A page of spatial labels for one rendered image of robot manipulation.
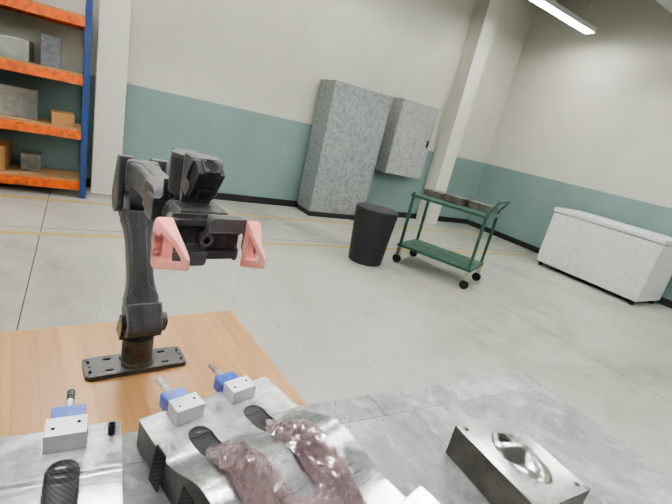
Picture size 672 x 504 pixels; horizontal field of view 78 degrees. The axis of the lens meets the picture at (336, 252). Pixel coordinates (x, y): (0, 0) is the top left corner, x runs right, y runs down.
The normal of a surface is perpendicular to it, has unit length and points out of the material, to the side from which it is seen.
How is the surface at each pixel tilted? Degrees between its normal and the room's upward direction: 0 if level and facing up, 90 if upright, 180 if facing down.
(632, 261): 90
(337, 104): 90
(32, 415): 0
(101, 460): 0
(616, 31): 90
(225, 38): 90
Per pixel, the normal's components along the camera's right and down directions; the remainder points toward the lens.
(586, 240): -0.84, -0.03
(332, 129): 0.49, 0.36
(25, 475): 0.22, -0.93
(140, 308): 0.60, -0.14
